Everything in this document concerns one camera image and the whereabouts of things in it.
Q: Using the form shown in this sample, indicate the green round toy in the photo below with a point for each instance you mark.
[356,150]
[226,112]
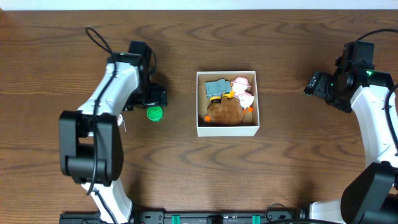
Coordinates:
[155,113]

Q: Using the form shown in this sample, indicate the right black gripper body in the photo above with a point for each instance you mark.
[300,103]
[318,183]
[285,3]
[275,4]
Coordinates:
[338,99]

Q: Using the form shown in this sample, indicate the wooden rattle drum toy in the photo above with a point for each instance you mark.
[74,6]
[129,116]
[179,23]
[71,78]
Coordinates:
[121,122]

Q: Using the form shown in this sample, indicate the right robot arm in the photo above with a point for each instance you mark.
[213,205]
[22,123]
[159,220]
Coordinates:
[368,198]

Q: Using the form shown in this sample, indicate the white cardboard box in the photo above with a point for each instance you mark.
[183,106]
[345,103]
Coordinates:
[251,121]

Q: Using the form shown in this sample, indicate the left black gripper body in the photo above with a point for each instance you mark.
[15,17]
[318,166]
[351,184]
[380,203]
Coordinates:
[157,99]

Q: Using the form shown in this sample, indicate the yellow grey toy truck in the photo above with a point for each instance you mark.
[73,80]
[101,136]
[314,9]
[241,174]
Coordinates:
[216,90]

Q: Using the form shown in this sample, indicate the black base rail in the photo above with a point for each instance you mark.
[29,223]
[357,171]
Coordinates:
[160,217]

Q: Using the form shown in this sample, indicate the brown plush toy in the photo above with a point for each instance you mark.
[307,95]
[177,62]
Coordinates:
[228,112]

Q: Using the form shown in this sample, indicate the white pink duck toy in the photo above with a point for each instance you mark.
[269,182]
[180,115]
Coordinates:
[240,87]

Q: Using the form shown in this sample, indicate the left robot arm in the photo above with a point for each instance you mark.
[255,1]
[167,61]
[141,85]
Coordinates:
[91,150]

